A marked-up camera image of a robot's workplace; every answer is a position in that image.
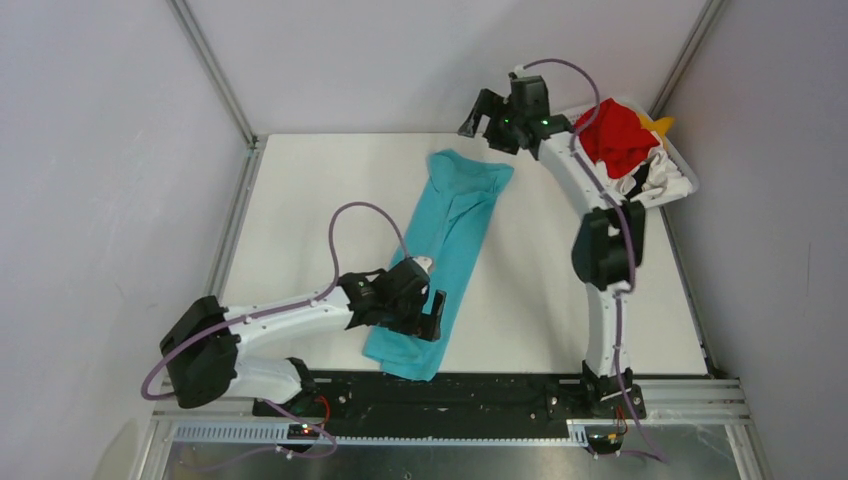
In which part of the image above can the yellow t shirt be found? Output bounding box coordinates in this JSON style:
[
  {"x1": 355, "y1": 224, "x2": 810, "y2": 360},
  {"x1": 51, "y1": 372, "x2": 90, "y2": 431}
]
[{"x1": 638, "y1": 114, "x2": 676, "y2": 142}]

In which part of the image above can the left controller board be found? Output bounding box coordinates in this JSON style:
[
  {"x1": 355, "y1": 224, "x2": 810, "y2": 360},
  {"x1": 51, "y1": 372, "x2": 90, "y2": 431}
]
[{"x1": 286, "y1": 423, "x2": 323, "y2": 442}]

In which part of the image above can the red t shirt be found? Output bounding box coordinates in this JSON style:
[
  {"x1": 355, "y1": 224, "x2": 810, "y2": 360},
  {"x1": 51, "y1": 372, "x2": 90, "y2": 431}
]
[{"x1": 575, "y1": 98, "x2": 661, "y2": 179}]

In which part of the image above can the controller board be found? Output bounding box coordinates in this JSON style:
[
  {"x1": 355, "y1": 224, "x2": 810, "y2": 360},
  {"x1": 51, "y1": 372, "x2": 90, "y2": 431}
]
[
  {"x1": 586, "y1": 432, "x2": 625, "y2": 458},
  {"x1": 286, "y1": 423, "x2": 323, "y2": 442}
]

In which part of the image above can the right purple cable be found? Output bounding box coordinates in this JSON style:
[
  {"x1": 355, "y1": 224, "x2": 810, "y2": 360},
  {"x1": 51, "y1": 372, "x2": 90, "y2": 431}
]
[{"x1": 513, "y1": 58, "x2": 668, "y2": 464}]

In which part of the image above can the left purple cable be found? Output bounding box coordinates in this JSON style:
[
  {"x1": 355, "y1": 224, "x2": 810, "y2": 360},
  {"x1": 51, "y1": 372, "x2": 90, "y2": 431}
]
[{"x1": 140, "y1": 201, "x2": 413, "y2": 461}]

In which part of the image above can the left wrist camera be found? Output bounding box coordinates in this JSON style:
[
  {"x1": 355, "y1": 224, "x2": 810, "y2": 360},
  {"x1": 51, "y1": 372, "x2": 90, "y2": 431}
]
[{"x1": 412, "y1": 256, "x2": 435, "y2": 275}]

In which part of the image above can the white and black t shirt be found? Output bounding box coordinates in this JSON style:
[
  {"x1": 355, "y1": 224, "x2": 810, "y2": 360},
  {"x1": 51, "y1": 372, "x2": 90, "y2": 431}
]
[{"x1": 594, "y1": 146, "x2": 695, "y2": 206}]

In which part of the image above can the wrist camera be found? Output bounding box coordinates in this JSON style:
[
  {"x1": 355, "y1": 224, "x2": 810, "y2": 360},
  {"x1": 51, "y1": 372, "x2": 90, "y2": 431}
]
[
  {"x1": 412, "y1": 256, "x2": 435, "y2": 275},
  {"x1": 509, "y1": 65, "x2": 528, "y2": 80}
]

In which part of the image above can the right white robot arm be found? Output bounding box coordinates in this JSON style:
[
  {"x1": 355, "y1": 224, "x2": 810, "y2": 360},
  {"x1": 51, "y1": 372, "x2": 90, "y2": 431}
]
[{"x1": 457, "y1": 75, "x2": 646, "y2": 421}]

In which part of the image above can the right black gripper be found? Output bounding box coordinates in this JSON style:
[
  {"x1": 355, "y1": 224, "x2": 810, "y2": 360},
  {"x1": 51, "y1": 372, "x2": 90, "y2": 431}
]
[{"x1": 458, "y1": 90, "x2": 523, "y2": 157}]

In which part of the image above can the white plastic laundry basket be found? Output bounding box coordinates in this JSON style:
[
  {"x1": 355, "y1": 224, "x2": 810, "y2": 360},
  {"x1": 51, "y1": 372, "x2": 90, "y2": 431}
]
[{"x1": 565, "y1": 98, "x2": 696, "y2": 208}]

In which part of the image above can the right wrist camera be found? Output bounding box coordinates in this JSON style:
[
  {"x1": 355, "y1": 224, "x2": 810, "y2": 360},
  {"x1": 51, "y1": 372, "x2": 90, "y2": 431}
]
[{"x1": 509, "y1": 65, "x2": 528, "y2": 80}]

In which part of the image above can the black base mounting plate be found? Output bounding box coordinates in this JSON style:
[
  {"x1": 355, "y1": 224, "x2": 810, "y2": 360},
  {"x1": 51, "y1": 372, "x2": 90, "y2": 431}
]
[{"x1": 283, "y1": 370, "x2": 647, "y2": 438}]

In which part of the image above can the teal t shirt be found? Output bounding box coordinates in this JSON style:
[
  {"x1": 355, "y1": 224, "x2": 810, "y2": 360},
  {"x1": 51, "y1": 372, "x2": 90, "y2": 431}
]
[{"x1": 363, "y1": 150, "x2": 514, "y2": 381}]

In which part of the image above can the right controller board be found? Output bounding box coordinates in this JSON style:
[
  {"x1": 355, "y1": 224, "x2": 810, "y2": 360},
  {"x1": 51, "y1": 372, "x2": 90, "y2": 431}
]
[{"x1": 586, "y1": 432, "x2": 625, "y2": 458}]

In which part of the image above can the purple cable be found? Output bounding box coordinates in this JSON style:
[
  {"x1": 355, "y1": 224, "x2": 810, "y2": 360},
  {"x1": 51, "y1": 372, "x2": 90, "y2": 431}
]
[
  {"x1": 513, "y1": 58, "x2": 668, "y2": 464},
  {"x1": 140, "y1": 201, "x2": 413, "y2": 461}
]

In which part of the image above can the white slotted cable duct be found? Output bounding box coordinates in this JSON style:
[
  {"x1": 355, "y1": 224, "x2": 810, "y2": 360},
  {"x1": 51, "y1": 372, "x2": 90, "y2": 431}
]
[{"x1": 172, "y1": 421, "x2": 589, "y2": 447}]

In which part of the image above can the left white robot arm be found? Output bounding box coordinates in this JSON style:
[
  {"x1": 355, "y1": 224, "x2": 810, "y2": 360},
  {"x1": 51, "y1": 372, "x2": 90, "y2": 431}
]
[{"x1": 160, "y1": 256, "x2": 447, "y2": 416}]

